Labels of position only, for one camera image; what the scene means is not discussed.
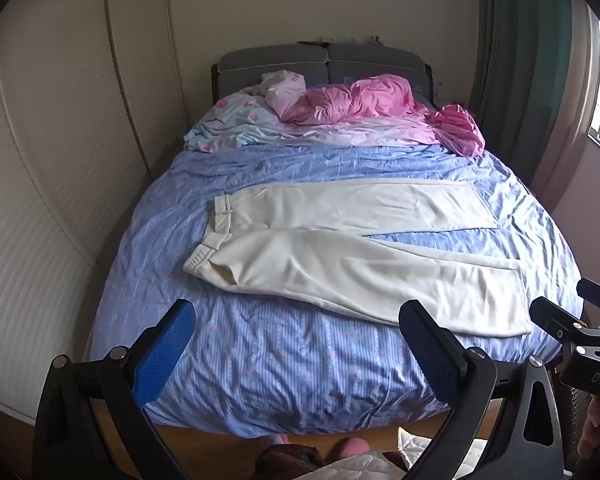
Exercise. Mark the white quilted jacket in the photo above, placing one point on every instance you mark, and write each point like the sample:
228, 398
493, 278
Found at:
350, 470

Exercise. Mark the pink blanket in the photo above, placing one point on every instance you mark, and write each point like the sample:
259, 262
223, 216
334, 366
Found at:
360, 100

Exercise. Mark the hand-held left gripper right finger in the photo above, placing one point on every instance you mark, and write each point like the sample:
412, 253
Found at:
430, 355

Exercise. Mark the grey padded headboard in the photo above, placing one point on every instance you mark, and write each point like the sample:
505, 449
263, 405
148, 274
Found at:
280, 60

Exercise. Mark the light blue floral blanket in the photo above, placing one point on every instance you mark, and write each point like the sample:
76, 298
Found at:
230, 130

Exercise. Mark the pink fuzzy slipper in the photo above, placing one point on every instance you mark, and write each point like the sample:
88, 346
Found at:
349, 447

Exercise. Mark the blue striped floral bedsheet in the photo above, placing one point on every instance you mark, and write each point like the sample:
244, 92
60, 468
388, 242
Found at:
260, 360

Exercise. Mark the dark red fuzzy slipper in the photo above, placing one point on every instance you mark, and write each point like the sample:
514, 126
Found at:
285, 465

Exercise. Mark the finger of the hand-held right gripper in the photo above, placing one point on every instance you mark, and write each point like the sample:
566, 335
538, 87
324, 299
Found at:
550, 317
597, 297

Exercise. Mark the teal curtain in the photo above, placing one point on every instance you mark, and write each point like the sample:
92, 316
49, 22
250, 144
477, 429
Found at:
520, 60

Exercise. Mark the cream pants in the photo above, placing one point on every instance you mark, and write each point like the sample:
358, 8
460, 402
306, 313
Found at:
330, 270

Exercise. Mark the white wardrobe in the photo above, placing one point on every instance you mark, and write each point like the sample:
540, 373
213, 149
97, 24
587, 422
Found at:
55, 160

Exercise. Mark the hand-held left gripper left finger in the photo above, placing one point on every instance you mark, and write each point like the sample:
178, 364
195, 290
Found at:
165, 355

